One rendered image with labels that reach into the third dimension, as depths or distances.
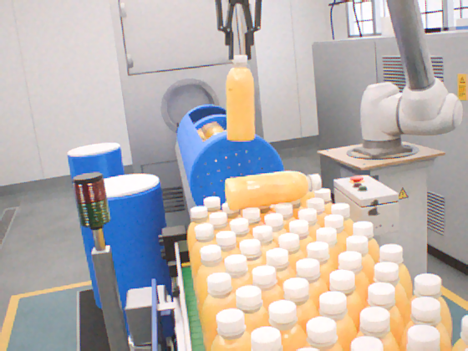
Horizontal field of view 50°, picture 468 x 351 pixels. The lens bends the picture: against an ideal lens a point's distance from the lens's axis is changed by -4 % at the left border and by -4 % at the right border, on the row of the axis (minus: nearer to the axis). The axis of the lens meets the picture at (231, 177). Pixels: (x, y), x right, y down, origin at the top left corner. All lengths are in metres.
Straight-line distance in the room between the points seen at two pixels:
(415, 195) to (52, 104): 5.17
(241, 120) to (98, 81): 5.32
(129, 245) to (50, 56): 4.92
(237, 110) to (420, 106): 0.83
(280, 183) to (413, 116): 0.92
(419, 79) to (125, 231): 1.16
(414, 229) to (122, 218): 1.14
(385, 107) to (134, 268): 1.10
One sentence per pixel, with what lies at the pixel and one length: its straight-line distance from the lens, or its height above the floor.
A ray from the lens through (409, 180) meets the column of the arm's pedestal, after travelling 2.10.
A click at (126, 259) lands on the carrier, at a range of 1.87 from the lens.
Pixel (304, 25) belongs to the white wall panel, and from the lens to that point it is 7.20.
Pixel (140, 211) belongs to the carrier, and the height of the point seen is 0.96.
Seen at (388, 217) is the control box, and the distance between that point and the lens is 1.30.
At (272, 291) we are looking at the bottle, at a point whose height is 1.09.
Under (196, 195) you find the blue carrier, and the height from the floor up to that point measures 1.06.
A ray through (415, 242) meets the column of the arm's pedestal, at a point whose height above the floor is 0.65.
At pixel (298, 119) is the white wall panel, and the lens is 7.20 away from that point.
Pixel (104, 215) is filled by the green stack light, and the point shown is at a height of 1.18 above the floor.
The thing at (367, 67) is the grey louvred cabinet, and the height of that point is 1.24.
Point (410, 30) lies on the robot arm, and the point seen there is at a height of 1.48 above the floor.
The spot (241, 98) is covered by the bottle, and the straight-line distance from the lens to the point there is 1.33.
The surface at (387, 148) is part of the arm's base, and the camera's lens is 2.09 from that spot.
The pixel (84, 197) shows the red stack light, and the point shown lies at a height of 1.22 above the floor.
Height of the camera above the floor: 1.48
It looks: 14 degrees down
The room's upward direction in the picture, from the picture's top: 6 degrees counter-clockwise
